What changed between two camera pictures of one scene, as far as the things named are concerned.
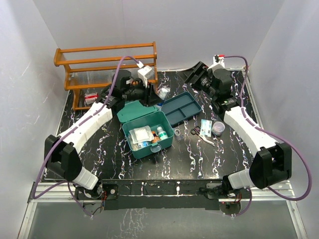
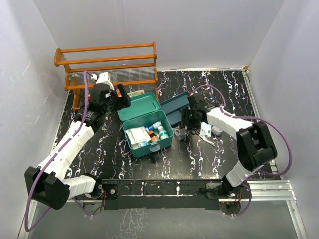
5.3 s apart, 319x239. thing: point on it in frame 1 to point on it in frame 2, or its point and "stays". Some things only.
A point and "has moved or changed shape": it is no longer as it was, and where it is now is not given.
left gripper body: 140,93 to 114,104
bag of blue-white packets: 138,145 stays
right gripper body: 204,83 to 193,122
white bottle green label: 162,135 stays
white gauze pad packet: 141,134 has moved or changed shape
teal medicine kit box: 145,127 stays
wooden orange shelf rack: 92,67 stays
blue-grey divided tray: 180,108 stays
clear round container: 218,128 stays
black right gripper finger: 191,75 to 185,117
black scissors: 196,130 stays
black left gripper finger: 154,98 to 125,101
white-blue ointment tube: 163,92 to 152,127
